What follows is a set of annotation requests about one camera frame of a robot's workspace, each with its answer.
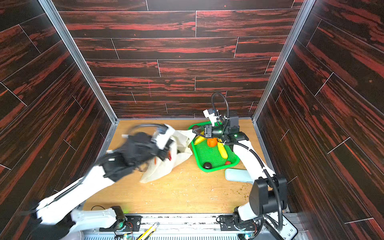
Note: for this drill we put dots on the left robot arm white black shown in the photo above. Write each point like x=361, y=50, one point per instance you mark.
x=59, y=217

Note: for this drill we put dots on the white plastic bag orange print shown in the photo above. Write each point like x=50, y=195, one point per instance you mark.
x=180, y=153

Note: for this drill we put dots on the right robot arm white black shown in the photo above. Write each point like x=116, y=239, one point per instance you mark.
x=269, y=192

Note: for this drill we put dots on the yellow banana bunch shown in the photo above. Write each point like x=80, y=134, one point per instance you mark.
x=198, y=141

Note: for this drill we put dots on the pale blue object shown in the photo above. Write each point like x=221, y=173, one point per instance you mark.
x=237, y=175

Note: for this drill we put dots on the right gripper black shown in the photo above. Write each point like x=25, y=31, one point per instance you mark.
x=208, y=131

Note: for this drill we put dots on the black white clock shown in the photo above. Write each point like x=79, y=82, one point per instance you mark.
x=288, y=231

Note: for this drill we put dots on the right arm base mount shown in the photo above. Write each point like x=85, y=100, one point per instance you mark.
x=227, y=224

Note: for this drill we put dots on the small yellow banana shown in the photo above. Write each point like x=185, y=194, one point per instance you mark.
x=222, y=150

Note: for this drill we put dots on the dark purple fruit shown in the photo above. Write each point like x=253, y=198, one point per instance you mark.
x=207, y=166

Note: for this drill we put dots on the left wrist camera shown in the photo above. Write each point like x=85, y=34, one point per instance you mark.
x=162, y=135

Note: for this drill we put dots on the orange tangerine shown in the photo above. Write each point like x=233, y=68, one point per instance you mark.
x=212, y=142

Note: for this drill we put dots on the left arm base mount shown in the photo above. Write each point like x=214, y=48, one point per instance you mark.
x=126, y=223

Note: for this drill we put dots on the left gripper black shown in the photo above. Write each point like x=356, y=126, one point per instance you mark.
x=163, y=152

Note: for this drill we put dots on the yellow utility knife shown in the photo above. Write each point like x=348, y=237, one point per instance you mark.
x=149, y=232

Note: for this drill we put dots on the green plastic basket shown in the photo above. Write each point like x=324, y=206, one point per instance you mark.
x=203, y=154

